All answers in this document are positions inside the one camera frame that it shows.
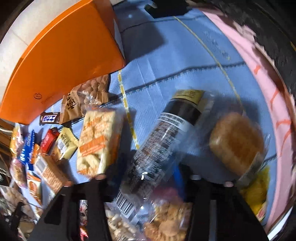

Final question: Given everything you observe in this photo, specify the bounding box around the rice cracker snack pack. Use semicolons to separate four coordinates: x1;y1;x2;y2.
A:
76;108;124;178

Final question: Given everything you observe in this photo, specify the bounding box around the blue checked tablecloth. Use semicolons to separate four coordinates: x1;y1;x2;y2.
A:
34;1;275;210

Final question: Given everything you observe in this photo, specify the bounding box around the yellow snack packet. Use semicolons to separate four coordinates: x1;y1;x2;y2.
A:
239;166;270;222

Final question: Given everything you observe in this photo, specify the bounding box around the red snack bar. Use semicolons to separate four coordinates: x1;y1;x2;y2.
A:
40;128;60;154

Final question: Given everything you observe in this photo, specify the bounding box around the pink cloth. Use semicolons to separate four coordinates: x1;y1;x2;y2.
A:
202;9;295;235

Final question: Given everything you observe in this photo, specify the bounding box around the yellow peanut candy bar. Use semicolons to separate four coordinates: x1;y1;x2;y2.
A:
51;127;79;164

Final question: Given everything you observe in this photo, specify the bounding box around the orange cardboard box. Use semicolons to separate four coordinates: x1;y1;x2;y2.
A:
1;1;125;125

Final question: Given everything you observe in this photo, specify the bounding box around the blue snack packet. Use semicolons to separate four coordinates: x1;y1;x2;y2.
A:
20;130;35;171

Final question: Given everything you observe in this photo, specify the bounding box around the dark chocolate bar wrapper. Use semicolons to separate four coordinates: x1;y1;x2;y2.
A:
39;112;60;126

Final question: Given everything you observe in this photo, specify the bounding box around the peanut cookie bag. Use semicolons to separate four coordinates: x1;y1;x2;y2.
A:
105;187;193;241

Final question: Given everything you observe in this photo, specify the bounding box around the orange small snack packet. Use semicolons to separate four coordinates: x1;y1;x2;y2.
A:
27;172;42;206

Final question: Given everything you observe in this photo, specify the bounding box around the orange cracker pack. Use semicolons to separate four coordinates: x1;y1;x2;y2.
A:
34;153;68;194

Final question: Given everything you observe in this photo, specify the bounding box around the clear bread package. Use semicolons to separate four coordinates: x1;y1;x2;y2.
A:
115;90;270;220

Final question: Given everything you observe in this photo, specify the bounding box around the brown peanut snack bag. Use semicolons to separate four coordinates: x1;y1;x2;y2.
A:
59;74;110;125

